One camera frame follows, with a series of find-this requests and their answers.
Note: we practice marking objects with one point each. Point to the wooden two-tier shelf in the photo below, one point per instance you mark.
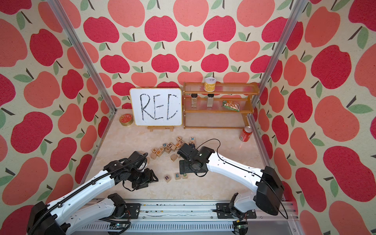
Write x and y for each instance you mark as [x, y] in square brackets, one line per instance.
[217, 117]

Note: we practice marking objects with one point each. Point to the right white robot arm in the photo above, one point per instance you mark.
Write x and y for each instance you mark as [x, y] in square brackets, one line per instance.
[265, 187]

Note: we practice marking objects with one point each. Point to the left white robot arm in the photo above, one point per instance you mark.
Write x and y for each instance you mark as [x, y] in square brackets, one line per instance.
[66, 214]

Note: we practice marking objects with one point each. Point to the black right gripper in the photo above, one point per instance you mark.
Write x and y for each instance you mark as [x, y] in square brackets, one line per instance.
[183, 163]

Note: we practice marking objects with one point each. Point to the wooden whiteboard easel stand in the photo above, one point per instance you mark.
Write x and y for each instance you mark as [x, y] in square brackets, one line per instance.
[152, 128]

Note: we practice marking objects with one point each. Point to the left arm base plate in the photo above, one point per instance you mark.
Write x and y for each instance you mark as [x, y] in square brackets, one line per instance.
[127, 211]

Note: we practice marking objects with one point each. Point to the left glass spice shaker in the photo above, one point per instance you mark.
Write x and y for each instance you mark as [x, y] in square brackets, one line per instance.
[194, 100]

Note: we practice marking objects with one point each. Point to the wooden block orange B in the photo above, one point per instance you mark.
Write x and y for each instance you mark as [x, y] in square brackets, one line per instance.
[158, 152]

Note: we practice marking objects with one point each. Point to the wooden block letter R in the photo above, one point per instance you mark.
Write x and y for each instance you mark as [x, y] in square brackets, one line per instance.
[167, 178]

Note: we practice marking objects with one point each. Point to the aluminium corner post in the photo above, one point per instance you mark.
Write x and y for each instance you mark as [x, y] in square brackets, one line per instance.
[68, 28]
[292, 20]

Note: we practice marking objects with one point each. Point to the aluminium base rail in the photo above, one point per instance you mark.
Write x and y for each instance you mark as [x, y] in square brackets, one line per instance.
[194, 217]

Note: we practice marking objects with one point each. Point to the aluminium corner post right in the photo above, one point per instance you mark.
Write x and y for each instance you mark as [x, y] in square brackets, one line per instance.
[292, 20]

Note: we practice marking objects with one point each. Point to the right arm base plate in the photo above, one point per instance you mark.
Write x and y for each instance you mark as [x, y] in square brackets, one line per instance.
[225, 211]

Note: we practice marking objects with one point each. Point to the glass spice shaker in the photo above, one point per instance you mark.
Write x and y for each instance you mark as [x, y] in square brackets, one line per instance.
[194, 100]
[210, 100]

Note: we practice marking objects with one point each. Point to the right glass spice shaker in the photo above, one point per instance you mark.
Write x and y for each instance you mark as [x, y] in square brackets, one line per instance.
[210, 100]

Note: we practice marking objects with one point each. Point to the green snack packet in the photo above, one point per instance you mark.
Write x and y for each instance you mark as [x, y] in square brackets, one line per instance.
[231, 105]

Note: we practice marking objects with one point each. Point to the red soda can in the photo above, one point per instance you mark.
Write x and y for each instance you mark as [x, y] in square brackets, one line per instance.
[246, 133]

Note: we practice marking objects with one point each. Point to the red gold round tin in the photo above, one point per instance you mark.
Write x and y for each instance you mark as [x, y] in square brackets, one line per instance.
[126, 120]

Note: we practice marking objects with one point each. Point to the yellow white-lidded can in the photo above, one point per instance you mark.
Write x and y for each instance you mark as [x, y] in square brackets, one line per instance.
[209, 84]

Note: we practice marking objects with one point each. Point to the aluminium corner post left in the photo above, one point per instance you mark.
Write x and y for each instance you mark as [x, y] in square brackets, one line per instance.
[68, 28]

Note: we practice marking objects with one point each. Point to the plain wooden block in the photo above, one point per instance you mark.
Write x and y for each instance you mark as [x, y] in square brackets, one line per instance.
[173, 157]

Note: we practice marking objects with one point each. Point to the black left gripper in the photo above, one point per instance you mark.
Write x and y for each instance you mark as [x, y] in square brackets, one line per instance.
[151, 177]

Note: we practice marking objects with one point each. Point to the yellow framed whiteboard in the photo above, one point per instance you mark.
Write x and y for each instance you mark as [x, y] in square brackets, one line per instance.
[157, 106]

